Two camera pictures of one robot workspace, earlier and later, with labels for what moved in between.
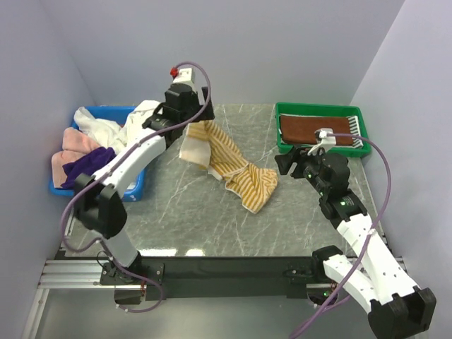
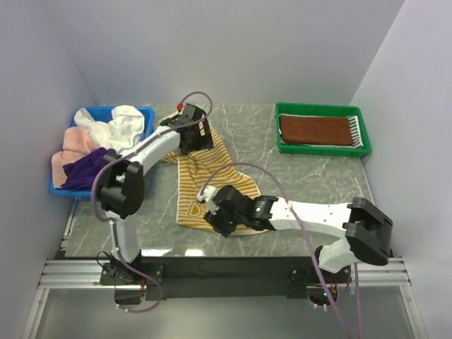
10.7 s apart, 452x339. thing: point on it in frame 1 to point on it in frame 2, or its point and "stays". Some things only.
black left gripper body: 195,106 to 198,141
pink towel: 75,144 stays
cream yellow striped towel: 205,145 to 246,232
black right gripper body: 308,167 to 223,222
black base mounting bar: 212,278 stays
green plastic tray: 323,110 stays
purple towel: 89,164 stays
